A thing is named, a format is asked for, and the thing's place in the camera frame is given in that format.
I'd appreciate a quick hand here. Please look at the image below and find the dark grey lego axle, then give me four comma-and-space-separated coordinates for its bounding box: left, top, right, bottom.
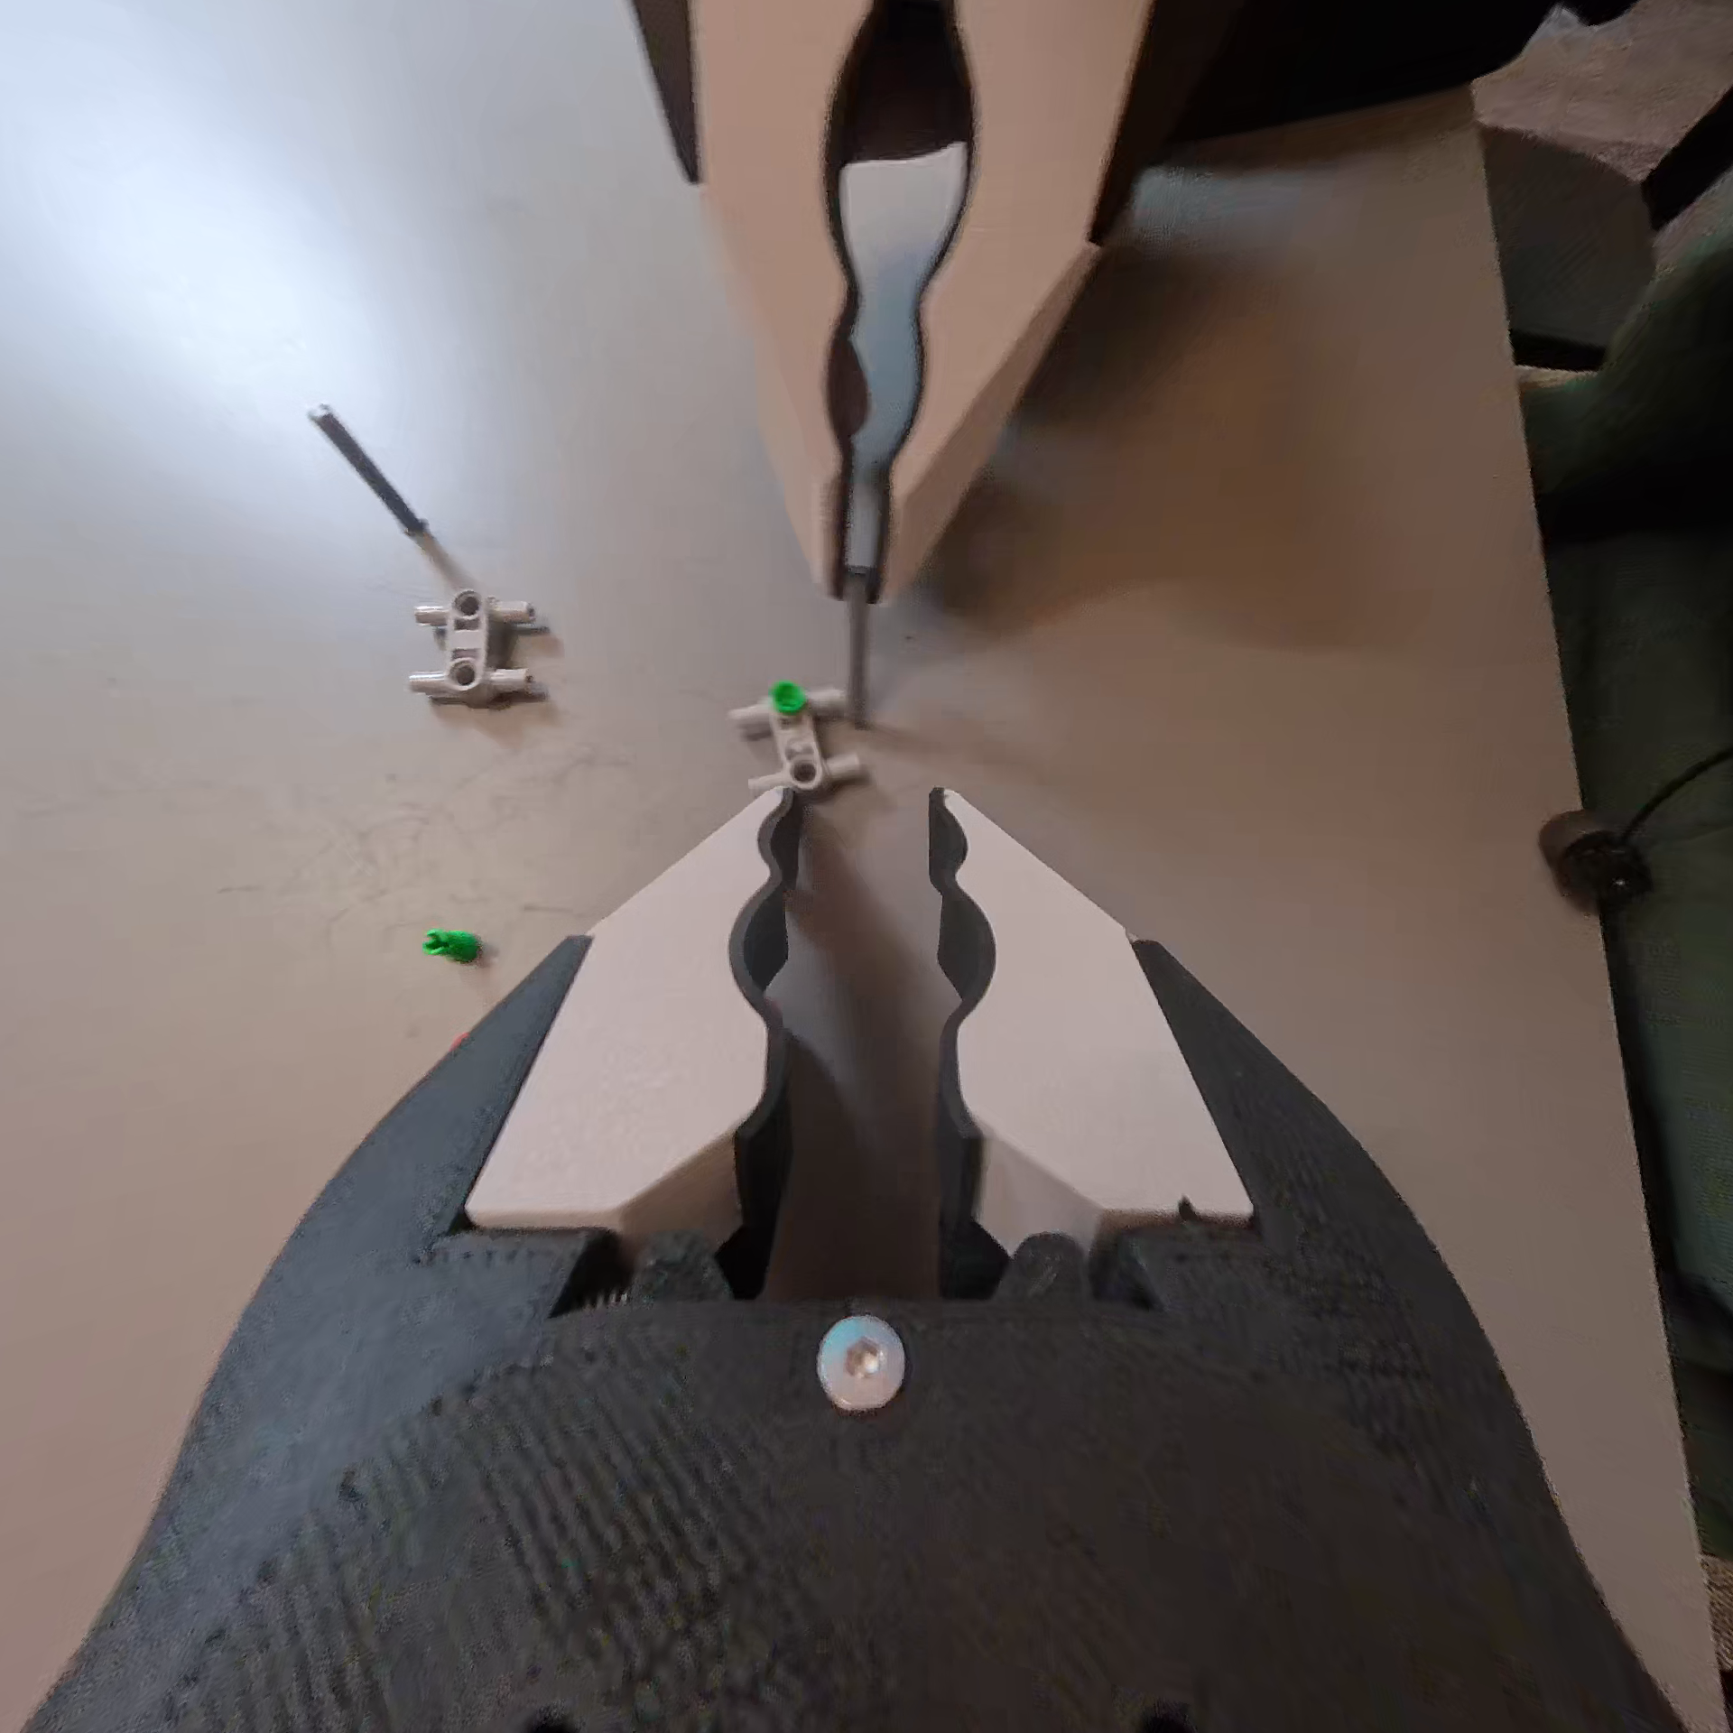
839, 485, 880, 728
305, 400, 437, 540

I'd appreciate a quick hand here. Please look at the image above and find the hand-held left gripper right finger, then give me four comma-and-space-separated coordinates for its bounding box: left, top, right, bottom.
929, 787, 1254, 1247

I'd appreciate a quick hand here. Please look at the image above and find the grey connector with green pin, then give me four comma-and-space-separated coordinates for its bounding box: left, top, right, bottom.
727, 681, 873, 796

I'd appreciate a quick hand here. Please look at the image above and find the plain grey lego connector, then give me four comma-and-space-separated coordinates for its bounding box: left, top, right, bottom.
409, 587, 549, 702

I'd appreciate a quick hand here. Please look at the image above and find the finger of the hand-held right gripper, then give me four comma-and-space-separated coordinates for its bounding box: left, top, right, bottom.
873, 0, 1159, 606
686, 0, 873, 600

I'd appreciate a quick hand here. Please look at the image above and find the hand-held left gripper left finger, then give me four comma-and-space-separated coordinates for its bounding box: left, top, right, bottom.
460, 790, 804, 1266

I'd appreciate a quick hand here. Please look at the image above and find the black drawstring cord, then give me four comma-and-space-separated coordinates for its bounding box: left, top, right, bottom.
1539, 750, 1733, 923

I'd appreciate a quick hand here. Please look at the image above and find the person's green sweatshirt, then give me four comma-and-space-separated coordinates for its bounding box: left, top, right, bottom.
1515, 202, 1733, 1492

